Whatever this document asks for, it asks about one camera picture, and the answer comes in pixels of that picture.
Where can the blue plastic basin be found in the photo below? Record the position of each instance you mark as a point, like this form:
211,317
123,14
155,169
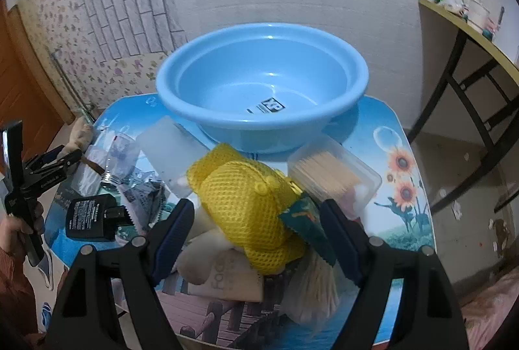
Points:
227,90

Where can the bag of cotton swabs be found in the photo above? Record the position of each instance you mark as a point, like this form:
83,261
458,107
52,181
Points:
316,293

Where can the clear toothpick box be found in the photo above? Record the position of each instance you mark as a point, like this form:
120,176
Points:
332,171

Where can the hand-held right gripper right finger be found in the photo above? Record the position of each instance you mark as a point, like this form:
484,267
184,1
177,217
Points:
344,238

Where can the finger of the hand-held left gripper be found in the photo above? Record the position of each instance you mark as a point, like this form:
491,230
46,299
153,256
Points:
61,159

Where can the white cosmetic tube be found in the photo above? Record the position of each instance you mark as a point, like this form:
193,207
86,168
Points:
227,281

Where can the person's left hand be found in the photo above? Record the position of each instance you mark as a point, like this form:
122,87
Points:
18,226

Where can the pink white comb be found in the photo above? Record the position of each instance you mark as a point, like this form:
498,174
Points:
144,198

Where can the green snack packet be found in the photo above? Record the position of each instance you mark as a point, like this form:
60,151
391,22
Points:
308,226

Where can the yellow side table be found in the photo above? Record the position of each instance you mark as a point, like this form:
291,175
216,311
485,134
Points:
478,50

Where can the pink blanket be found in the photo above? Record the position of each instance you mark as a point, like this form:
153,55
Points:
490,313

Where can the person's left forearm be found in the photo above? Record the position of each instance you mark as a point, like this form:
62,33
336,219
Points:
20,293

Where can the white paper packet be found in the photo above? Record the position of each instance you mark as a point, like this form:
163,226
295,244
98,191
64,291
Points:
87,176

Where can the frosted plastic box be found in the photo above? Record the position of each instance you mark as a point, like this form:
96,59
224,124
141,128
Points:
170,155

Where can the yellow mesh plush toy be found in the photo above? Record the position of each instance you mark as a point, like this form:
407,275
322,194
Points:
243,212

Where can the wooden door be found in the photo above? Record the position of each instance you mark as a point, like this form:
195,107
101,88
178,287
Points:
28,90

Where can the blue slipper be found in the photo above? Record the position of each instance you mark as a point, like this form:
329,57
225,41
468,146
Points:
46,271

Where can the black labelled bottle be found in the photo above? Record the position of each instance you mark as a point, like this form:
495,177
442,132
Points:
89,218

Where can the clear bottle with metal neck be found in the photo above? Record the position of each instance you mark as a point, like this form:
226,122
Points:
119,161

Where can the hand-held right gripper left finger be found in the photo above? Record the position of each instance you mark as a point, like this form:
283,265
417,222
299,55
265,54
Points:
178,236

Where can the beige plush toy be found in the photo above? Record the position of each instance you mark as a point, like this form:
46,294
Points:
79,135

